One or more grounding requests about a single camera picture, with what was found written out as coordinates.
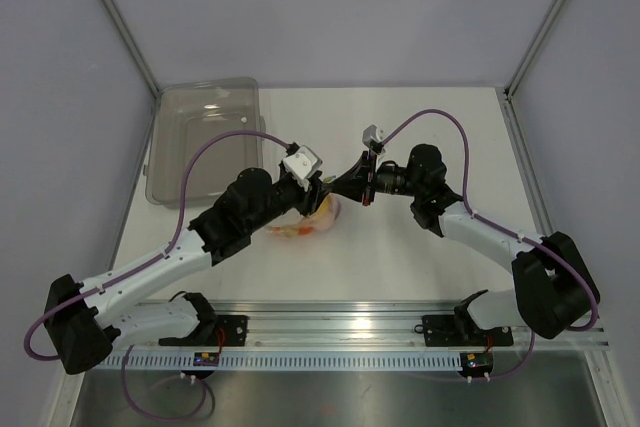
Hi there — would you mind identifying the aluminium mounting rail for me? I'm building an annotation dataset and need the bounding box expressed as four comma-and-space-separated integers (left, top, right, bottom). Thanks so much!
134, 300, 610, 351

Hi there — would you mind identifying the right controller board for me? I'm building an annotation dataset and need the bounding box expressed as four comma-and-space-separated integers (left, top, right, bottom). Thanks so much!
462, 352, 494, 375

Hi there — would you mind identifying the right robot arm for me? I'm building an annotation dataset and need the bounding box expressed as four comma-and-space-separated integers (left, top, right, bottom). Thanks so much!
329, 144, 600, 343

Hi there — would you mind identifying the controller board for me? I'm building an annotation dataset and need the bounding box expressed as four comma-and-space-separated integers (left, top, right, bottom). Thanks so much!
193, 352, 220, 367
462, 352, 494, 375

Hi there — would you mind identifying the left controller board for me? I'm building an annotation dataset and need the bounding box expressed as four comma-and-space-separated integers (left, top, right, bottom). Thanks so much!
193, 352, 220, 367

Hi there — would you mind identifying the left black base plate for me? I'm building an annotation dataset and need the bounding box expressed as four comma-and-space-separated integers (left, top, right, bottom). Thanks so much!
158, 315, 249, 347

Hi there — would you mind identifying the frame post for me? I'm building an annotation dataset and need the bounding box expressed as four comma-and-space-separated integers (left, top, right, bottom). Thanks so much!
503, 0, 570, 103
99, 0, 160, 99

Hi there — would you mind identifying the left frame post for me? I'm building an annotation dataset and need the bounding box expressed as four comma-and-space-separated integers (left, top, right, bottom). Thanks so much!
99, 0, 160, 99

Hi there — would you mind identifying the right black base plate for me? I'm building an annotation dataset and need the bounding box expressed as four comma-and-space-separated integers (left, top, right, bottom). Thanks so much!
421, 314, 514, 347

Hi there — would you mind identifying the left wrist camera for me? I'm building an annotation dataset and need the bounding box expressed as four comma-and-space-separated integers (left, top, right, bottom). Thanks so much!
281, 143, 323, 192

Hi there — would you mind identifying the clear plastic container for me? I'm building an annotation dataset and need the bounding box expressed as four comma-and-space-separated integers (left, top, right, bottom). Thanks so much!
144, 77, 265, 209

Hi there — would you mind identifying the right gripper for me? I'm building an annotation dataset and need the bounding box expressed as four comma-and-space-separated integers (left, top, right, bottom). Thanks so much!
333, 150, 424, 207

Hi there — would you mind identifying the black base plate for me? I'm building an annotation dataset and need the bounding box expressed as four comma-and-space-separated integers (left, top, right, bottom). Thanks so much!
421, 314, 514, 347
158, 315, 249, 347

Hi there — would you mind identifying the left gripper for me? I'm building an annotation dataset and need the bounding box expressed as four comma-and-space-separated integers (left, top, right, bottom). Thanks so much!
246, 171, 334, 234

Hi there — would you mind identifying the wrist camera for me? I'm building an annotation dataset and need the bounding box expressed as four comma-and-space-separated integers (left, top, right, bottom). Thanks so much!
362, 125, 385, 156
281, 143, 323, 192

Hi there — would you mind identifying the right frame post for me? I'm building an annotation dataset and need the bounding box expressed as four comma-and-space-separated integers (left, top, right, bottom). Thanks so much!
503, 0, 570, 103

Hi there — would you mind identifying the yellow fake fruit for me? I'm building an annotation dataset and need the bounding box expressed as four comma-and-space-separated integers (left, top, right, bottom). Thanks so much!
317, 195, 341, 218

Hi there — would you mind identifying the zip top bag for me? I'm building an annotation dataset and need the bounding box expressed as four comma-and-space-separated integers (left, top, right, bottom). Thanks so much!
265, 175, 341, 238

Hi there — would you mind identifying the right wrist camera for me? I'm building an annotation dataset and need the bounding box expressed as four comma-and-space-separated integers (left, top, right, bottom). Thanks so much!
362, 125, 385, 156

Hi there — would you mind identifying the white slotted cable duct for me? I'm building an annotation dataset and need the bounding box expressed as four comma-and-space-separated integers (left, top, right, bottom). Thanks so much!
98, 350, 461, 372

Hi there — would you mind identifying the orange fake fruit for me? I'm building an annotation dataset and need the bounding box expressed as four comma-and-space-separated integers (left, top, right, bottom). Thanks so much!
293, 226, 315, 236

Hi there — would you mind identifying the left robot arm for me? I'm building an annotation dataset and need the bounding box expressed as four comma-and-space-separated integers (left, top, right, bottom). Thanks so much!
43, 168, 329, 375

